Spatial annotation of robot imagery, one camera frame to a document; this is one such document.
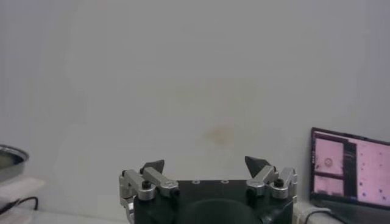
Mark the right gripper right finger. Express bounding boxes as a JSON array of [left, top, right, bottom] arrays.
[[244, 155, 299, 201]]

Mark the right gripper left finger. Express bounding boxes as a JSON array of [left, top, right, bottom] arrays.
[[118, 159, 180, 214]]

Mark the steel perforated steamer basket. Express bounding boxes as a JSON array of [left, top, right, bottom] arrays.
[[0, 144, 46, 198]]

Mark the grey laptop with pink screen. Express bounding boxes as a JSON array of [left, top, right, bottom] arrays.
[[310, 127, 390, 224]]

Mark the black power cord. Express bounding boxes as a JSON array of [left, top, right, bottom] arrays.
[[0, 196, 40, 214]]

